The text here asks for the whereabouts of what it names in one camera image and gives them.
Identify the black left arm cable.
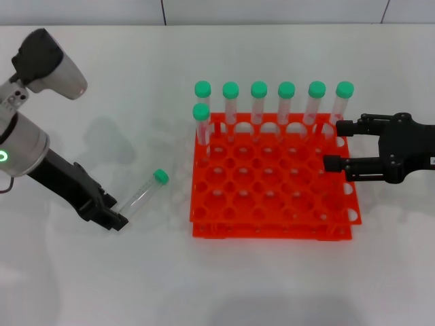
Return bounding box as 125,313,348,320
0,175,15,195

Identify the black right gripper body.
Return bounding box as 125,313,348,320
378,113,435,184

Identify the orange plastic test tube rack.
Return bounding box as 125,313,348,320
189,111,364,241

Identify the green capped clear test tube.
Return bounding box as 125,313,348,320
303,81,327,139
194,80,213,116
222,81,240,143
250,80,268,142
192,103,212,160
277,81,296,140
116,168,170,218
328,81,355,137

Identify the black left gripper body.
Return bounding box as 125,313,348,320
29,149,118,221

